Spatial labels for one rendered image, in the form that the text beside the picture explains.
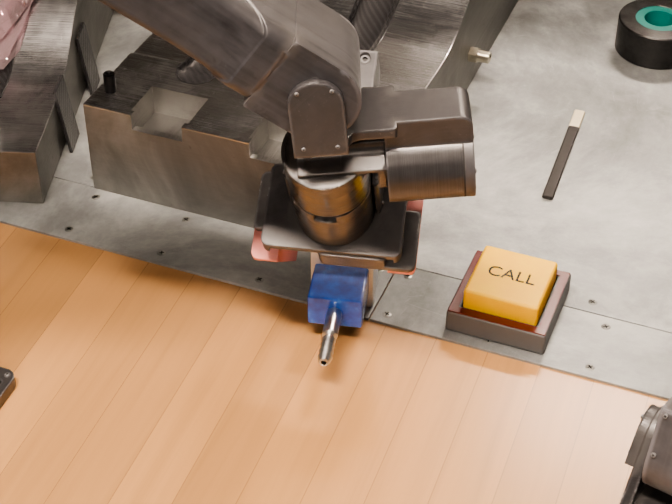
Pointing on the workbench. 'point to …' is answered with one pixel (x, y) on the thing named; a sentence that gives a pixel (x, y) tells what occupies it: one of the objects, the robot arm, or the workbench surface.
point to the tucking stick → (563, 155)
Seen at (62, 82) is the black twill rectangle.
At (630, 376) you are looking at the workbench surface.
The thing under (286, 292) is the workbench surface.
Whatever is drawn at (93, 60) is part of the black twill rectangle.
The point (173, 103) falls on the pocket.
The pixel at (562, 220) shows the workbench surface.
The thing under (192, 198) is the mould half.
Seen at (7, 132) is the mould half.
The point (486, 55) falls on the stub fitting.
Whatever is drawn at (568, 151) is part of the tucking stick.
